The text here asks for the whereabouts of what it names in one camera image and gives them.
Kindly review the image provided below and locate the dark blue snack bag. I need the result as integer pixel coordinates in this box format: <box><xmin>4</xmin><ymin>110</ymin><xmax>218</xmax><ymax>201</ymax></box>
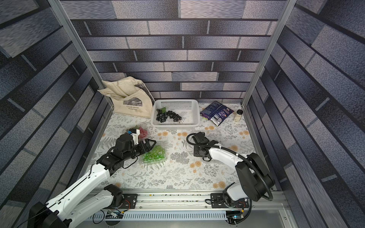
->
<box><xmin>200</xmin><ymin>101</ymin><xmax>234</xmax><ymax>126</ymax></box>

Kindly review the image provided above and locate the floral tablecloth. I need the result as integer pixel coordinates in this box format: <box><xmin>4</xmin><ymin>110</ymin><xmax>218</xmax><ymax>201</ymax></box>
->
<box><xmin>88</xmin><ymin>114</ymin><xmax>255</xmax><ymax>191</ymax></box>

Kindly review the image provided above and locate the red grape bunch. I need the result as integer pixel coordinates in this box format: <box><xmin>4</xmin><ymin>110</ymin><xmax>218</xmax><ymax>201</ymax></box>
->
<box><xmin>138</xmin><ymin>127</ymin><xmax>148</xmax><ymax>140</ymax></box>

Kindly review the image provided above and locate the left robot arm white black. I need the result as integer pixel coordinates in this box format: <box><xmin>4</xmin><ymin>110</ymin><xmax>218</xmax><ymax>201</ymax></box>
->
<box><xmin>26</xmin><ymin>130</ymin><xmax>156</xmax><ymax>228</ymax></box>

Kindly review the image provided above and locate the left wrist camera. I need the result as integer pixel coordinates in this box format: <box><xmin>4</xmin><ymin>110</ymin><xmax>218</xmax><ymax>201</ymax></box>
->
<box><xmin>127</xmin><ymin>128</ymin><xmax>140</xmax><ymax>145</ymax></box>

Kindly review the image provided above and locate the right aluminium frame post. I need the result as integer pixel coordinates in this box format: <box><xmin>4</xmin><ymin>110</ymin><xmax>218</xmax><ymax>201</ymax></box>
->
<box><xmin>241</xmin><ymin>0</ymin><xmax>297</xmax><ymax>108</ymax></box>

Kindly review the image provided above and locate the clear clamshell container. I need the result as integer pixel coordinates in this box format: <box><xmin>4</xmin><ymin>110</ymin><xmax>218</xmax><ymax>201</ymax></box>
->
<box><xmin>125</xmin><ymin>124</ymin><xmax>148</xmax><ymax>141</ymax></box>
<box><xmin>142</xmin><ymin>143</ymin><xmax>167</xmax><ymax>164</ymax></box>

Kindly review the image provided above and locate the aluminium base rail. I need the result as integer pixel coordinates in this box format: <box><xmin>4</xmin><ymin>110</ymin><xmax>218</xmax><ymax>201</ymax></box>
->
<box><xmin>79</xmin><ymin>188</ymin><xmax>289</xmax><ymax>221</ymax></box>

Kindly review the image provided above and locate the beige canvas tote bag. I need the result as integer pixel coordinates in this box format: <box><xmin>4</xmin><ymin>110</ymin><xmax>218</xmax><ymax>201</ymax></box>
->
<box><xmin>99</xmin><ymin>77</ymin><xmax>155</xmax><ymax>118</ymax></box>

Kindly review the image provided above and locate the small black-capped bottle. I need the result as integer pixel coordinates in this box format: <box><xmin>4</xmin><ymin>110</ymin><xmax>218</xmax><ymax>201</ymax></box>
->
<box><xmin>234</xmin><ymin>109</ymin><xmax>243</xmax><ymax>122</ymax></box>

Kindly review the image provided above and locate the green grape bunch front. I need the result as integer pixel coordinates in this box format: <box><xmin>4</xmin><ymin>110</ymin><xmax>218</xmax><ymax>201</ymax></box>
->
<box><xmin>143</xmin><ymin>153</ymin><xmax>155</xmax><ymax>163</ymax></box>

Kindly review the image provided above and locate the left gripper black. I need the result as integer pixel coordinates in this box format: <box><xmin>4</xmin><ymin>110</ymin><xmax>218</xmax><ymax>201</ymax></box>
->
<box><xmin>123</xmin><ymin>138</ymin><xmax>158</xmax><ymax>162</ymax></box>

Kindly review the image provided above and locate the black grape bunch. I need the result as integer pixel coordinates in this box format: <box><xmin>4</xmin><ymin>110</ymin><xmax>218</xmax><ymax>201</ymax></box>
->
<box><xmin>156</xmin><ymin>107</ymin><xmax>182</xmax><ymax>123</ymax></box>

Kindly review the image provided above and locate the white plastic basket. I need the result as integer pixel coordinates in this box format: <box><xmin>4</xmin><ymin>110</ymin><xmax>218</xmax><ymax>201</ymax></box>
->
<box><xmin>151</xmin><ymin>99</ymin><xmax>200</xmax><ymax>130</ymax></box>

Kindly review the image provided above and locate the green grape bunch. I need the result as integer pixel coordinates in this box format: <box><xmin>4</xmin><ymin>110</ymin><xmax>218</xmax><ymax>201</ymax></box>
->
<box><xmin>151</xmin><ymin>145</ymin><xmax>166</xmax><ymax>161</ymax></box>
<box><xmin>143</xmin><ymin>153</ymin><xmax>155</xmax><ymax>163</ymax></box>

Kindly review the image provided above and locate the aluminium frame post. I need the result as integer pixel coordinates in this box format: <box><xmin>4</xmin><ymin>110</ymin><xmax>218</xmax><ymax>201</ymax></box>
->
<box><xmin>241</xmin><ymin>0</ymin><xmax>297</xmax><ymax>108</ymax></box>
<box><xmin>48</xmin><ymin>0</ymin><xmax>114</xmax><ymax>106</ymax></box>

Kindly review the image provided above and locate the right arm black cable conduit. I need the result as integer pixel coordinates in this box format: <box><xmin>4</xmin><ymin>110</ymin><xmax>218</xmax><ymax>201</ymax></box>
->
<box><xmin>186</xmin><ymin>132</ymin><xmax>274</xmax><ymax>202</ymax></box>

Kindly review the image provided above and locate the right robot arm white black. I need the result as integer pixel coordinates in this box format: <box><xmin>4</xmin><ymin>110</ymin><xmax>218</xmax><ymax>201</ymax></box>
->
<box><xmin>186</xmin><ymin>132</ymin><xmax>275</xmax><ymax>204</ymax></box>

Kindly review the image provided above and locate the left aluminium frame post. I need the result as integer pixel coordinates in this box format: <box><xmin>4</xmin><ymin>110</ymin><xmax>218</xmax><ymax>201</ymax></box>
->
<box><xmin>48</xmin><ymin>0</ymin><xmax>114</xmax><ymax>106</ymax></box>

